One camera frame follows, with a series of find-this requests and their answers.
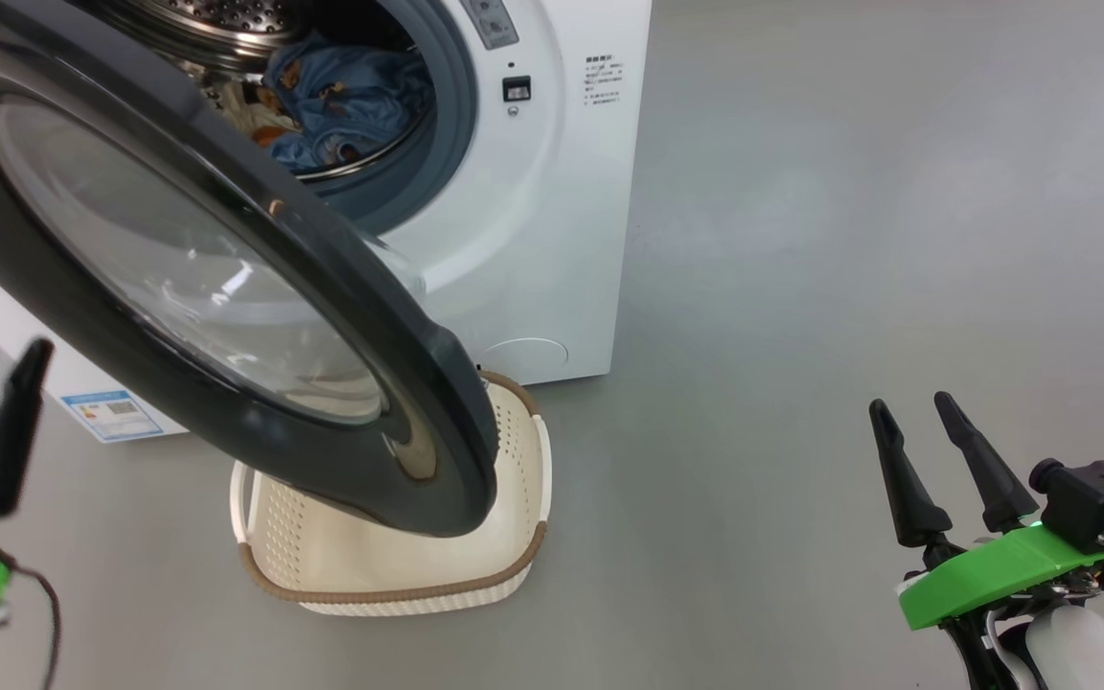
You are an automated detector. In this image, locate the blue and cream printed garment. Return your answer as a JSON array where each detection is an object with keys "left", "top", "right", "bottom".
[{"left": 202, "top": 77, "right": 304, "bottom": 150}]

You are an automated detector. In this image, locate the round white drain filter cover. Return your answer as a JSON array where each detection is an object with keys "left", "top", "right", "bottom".
[{"left": 480, "top": 337, "right": 570, "bottom": 380}]

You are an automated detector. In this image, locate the blue orange-print garment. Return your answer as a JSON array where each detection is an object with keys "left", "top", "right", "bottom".
[{"left": 263, "top": 34, "right": 436, "bottom": 175}]

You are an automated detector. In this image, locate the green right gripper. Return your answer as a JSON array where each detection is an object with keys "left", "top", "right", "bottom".
[{"left": 868, "top": 391, "right": 1104, "bottom": 633}]

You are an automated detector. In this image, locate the thin black cable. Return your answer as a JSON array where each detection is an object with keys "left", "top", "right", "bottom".
[{"left": 11, "top": 565, "right": 62, "bottom": 690}]

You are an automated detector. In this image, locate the blue energy label sticker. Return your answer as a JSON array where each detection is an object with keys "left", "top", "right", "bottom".
[{"left": 60, "top": 388, "right": 165, "bottom": 444}]

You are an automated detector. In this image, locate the black round glass washer door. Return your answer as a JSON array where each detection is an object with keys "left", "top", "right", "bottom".
[{"left": 0, "top": 0, "right": 500, "bottom": 538}]

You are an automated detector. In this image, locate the stainless steel washing machine drum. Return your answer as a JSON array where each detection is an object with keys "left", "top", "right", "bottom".
[{"left": 97, "top": 0, "right": 419, "bottom": 183}]

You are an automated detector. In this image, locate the cream perforated plastic laundry basket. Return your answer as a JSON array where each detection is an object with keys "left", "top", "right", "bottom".
[{"left": 229, "top": 369, "right": 553, "bottom": 616}]

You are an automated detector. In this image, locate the white front-load washing machine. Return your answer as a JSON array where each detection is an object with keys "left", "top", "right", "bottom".
[{"left": 0, "top": 0, "right": 654, "bottom": 444}]

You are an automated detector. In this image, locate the grey rectangular sticker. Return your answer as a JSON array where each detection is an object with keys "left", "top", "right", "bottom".
[{"left": 461, "top": 0, "right": 520, "bottom": 51}]

